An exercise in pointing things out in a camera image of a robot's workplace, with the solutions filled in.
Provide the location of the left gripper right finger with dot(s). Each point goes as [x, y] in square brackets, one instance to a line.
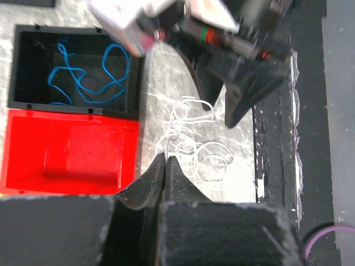
[178, 188]

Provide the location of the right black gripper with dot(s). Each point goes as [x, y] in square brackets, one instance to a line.
[243, 27]

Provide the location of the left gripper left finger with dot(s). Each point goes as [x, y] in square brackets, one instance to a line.
[145, 188]

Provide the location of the red plastic bin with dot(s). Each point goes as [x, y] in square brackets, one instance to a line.
[47, 153]

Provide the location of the black plastic bin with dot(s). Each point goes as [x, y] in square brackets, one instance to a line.
[74, 70]

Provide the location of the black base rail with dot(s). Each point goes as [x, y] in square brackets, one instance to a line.
[291, 135]

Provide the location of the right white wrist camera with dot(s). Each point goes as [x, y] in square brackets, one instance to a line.
[137, 25]

